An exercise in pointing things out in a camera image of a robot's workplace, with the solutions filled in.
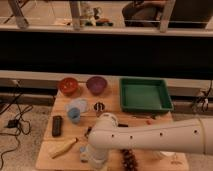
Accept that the small round metal tin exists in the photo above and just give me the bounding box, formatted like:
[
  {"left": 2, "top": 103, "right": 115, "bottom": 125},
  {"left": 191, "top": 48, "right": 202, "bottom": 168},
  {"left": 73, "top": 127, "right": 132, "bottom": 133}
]
[{"left": 94, "top": 102, "right": 105, "bottom": 117}]

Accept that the black remote control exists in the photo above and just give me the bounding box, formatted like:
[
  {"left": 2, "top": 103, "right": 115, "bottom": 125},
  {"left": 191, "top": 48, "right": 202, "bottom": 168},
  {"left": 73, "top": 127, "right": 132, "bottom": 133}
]
[{"left": 52, "top": 116, "right": 62, "bottom": 137}]

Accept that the blue sponge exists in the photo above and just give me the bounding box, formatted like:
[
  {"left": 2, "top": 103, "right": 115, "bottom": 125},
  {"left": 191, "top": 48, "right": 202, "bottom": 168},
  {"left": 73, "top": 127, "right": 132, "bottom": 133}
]
[{"left": 79, "top": 146, "right": 88, "bottom": 163}]

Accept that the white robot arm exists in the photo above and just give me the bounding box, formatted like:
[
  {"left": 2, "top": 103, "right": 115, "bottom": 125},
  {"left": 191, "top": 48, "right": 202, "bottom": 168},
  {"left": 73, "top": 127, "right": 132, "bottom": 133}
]
[{"left": 85, "top": 113, "right": 213, "bottom": 169}]

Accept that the purple bowl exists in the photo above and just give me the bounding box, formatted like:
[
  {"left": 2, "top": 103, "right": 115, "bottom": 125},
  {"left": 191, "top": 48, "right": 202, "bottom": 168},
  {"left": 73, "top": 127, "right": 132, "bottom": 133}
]
[{"left": 86, "top": 76, "right": 107, "bottom": 95}]

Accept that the red bowl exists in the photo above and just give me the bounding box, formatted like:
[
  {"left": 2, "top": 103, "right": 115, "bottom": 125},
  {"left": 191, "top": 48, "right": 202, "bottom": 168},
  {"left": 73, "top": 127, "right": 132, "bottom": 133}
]
[{"left": 58, "top": 77, "right": 79, "bottom": 96}]

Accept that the green plastic tray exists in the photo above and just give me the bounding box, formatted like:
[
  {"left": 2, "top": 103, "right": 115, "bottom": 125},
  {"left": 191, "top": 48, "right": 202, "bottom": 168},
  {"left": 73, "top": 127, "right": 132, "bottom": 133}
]
[{"left": 119, "top": 78, "right": 173, "bottom": 113}]

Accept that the wooden board table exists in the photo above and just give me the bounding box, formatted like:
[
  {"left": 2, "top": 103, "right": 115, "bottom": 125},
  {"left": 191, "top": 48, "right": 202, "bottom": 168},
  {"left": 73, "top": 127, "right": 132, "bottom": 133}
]
[{"left": 36, "top": 79, "right": 189, "bottom": 171}]

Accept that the blue cup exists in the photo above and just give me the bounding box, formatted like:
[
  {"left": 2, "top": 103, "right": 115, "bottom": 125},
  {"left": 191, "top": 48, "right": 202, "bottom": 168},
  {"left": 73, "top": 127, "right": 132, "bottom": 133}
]
[{"left": 68, "top": 107, "right": 80, "bottom": 124}]

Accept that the orange carrot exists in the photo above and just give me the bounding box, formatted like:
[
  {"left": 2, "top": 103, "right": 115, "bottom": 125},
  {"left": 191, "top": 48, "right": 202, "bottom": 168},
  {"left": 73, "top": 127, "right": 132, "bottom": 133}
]
[{"left": 146, "top": 120, "right": 153, "bottom": 125}]

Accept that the brown pine cone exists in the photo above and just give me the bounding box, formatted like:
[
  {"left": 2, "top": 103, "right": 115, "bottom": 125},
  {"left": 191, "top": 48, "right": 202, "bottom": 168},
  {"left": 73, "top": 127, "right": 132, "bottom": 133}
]
[{"left": 121, "top": 149, "right": 138, "bottom": 171}]

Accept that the person in background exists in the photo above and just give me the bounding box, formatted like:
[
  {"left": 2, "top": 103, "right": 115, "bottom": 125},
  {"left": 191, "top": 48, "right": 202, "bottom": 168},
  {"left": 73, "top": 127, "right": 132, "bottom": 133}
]
[{"left": 122, "top": 0, "right": 166, "bottom": 27}]

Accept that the white lidded jar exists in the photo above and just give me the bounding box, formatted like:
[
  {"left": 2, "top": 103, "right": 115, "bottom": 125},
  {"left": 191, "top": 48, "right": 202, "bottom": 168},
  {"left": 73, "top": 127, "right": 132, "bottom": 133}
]
[{"left": 157, "top": 151, "right": 175, "bottom": 160}]

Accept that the black handled scraper tool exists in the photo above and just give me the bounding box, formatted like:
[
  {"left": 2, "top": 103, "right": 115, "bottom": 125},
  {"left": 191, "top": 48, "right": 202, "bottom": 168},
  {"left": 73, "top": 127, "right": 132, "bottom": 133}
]
[{"left": 84, "top": 123, "right": 128, "bottom": 138}]

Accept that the black cable on floor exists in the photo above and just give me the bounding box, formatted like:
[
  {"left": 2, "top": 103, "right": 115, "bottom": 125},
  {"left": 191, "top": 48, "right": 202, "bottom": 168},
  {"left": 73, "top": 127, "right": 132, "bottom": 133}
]
[{"left": 0, "top": 81, "right": 34, "bottom": 168}]

